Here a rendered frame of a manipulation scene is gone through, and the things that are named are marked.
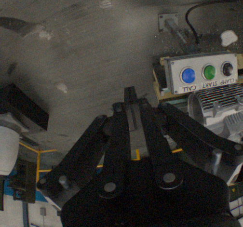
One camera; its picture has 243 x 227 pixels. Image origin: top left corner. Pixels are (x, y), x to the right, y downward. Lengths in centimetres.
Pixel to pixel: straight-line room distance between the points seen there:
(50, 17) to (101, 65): 26
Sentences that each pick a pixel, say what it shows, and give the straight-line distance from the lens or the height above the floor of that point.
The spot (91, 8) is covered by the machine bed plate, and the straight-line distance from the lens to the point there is 49.
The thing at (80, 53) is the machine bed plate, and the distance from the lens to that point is 57.
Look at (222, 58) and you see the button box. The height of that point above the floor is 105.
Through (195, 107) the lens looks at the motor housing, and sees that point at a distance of 67.
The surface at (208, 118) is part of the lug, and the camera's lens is 51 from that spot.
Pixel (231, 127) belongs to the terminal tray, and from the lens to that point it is 56.
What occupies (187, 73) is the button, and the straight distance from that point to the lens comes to 31.
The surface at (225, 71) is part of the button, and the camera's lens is 36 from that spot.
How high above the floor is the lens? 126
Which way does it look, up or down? 35 degrees down
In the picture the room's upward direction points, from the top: 172 degrees clockwise
